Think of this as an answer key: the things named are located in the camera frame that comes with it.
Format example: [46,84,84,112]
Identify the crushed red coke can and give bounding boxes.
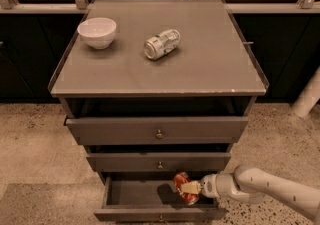
[173,172,199,205]

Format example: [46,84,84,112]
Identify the white ceramic bowl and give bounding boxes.
[77,17,117,49]

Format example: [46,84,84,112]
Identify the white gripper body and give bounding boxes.
[200,174,219,198]

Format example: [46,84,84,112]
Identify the silver green soda can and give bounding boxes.
[144,29,181,60]

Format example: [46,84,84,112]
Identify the top grey drawer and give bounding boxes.
[66,116,248,145]

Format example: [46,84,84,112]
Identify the bottom grey open drawer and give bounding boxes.
[94,173,226,223]

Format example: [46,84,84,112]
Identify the middle grey drawer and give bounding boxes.
[87,152,231,172]

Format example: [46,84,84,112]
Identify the grey drawer cabinet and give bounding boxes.
[48,0,270,223]

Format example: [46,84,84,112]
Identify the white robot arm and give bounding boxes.
[181,73,320,225]

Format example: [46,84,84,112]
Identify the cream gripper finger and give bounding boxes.
[180,181,201,194]

